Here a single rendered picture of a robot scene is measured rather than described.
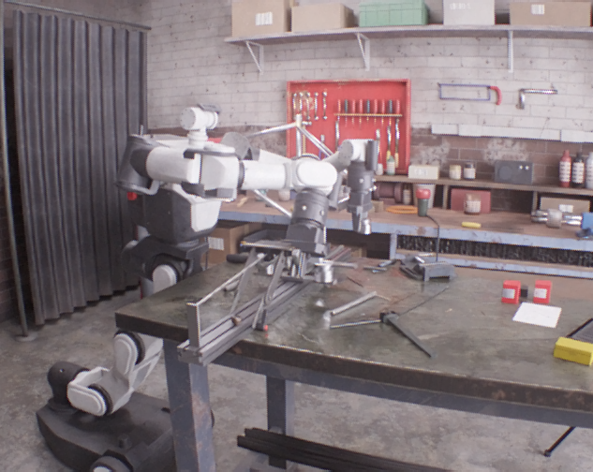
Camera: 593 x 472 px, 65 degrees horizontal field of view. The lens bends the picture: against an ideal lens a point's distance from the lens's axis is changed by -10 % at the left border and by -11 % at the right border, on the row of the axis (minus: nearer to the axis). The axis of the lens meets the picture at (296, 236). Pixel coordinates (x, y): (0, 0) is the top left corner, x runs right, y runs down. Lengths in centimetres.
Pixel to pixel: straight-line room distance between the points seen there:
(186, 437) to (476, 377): 80
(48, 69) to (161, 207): 226
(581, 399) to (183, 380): 92
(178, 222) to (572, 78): 262
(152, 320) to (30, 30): 268
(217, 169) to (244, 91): 270
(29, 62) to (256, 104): 163
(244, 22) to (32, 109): 154
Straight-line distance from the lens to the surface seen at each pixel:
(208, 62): 410
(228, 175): 123
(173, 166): 128
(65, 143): 374
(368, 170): 164
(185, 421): 142
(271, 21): 356
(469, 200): 311
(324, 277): 134
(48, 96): 366
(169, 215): 155
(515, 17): 320
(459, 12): 325
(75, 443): 212
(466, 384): 100
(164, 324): 123
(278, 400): 195
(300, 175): 125
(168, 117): 430
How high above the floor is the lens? 133
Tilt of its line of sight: 12 degrees down
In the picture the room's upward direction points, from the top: straight up
